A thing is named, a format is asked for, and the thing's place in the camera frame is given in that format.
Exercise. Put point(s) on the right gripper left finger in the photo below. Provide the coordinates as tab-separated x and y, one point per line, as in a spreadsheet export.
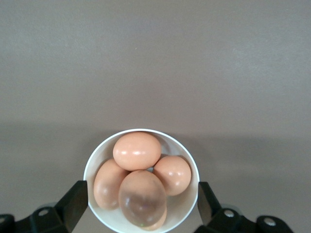
63	213

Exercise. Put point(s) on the brown egg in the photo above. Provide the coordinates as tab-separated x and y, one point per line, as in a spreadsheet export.
173	174
159	222
136	150
142	194
107	187

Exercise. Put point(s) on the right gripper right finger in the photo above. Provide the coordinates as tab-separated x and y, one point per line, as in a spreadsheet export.
218	221

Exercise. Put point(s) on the white round bowl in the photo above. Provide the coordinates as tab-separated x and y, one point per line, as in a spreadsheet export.
179	218

